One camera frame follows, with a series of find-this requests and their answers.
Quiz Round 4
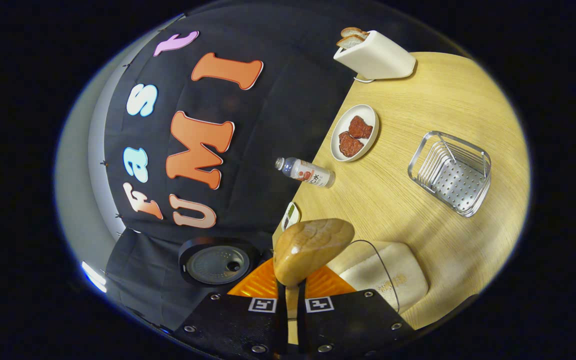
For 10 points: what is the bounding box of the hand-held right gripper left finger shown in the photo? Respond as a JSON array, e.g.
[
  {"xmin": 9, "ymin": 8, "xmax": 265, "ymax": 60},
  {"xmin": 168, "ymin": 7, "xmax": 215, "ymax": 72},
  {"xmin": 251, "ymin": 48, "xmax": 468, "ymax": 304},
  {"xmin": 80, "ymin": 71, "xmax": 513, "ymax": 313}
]
[{"xmin": 174, "ymin": 257, "xmax": 289, "ymax": 358}]

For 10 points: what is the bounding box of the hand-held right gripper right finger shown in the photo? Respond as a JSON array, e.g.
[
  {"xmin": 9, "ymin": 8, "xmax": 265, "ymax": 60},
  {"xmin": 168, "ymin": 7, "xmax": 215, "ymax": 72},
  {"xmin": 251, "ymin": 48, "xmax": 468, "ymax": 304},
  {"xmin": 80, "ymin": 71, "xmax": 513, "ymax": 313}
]
[{"xmin": 295, "ymin": 265, "xmax": 416, "ymax": 358}]

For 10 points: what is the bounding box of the clear container of rice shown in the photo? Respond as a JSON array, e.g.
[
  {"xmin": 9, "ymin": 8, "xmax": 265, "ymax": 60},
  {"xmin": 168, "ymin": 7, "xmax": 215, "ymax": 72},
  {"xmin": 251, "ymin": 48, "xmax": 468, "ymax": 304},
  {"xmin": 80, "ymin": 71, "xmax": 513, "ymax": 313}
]
[{"xmin": 325, "ymin": 239, "xmax": 430, "ymax": 316}]

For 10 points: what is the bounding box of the black silver rice cooker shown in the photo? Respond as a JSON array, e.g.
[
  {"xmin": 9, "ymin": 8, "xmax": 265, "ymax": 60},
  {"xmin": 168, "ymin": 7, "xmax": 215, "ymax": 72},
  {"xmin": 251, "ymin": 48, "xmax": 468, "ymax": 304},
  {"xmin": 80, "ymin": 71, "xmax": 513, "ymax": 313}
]
[{"xmin": 178, "ymin": 236, "xmax": 262, "ymax": 288}]

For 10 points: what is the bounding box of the wooden spoon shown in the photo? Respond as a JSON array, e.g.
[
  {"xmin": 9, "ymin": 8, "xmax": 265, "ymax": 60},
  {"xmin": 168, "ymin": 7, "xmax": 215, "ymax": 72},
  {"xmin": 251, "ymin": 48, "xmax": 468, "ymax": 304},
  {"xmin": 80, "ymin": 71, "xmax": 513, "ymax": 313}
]
[{"xmin": 273, "ymin": 218, "xmax": 355, "ymax": 346}]

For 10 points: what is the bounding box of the metal wire chopstick holder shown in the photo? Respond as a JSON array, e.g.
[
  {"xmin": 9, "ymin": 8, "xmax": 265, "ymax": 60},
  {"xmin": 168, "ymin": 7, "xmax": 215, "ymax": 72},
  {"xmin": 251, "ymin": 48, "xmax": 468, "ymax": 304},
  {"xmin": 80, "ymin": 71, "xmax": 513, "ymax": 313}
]
[{"xmin": 407, "ymin": 131, "xmax": 492, "ymax": 218}]

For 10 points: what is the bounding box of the white divided condiment dish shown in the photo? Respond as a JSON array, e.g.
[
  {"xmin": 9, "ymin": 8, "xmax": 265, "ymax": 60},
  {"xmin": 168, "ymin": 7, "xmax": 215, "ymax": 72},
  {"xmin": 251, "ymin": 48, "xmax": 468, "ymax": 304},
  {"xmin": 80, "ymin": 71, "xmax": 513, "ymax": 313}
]
[{"xmin": 281, "ymin": 201, "xmax": 301, "ymax": 232}]

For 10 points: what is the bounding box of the ceiling light panel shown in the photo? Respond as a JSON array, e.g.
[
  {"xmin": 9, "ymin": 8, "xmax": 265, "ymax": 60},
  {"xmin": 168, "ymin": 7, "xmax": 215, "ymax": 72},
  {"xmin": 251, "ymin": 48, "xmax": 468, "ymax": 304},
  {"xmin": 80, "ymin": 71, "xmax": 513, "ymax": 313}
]
[{"xmin": 80, "ymin": 260, "xmax": 109, "ymax": 293}]

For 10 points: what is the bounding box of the clear plastic bottle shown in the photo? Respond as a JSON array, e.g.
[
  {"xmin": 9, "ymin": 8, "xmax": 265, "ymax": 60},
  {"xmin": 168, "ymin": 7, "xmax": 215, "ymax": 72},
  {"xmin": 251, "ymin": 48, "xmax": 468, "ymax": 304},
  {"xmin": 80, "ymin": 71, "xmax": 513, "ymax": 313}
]
[{"xmin": 274, "ymin": 157, "xmax": 336, "ymax": 189}]

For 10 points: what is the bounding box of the white round plate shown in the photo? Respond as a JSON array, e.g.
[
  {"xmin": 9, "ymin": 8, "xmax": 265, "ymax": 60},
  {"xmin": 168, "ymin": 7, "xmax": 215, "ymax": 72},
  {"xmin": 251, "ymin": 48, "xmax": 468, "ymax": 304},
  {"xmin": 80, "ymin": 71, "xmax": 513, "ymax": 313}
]
[{"xmin": 330, "ymin": 104, "xmax": 380, "ymax": 163}]

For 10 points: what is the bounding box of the black backdrop cloth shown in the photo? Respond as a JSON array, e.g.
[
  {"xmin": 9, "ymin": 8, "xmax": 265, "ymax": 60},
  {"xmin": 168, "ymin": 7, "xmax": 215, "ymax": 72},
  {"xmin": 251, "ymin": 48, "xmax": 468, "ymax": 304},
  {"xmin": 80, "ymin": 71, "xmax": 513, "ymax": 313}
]
[{"xmin": 103, "ymin": 5, "xmax": 369, "ymax": 331}]

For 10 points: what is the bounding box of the white toaster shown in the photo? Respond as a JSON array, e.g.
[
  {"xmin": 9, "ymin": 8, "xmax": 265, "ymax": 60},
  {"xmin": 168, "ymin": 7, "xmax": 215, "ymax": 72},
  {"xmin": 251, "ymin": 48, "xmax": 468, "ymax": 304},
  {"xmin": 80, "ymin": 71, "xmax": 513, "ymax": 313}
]
[{"xmin": 333, "ymin": 30, "xmax": 417, "ymax": 83}]

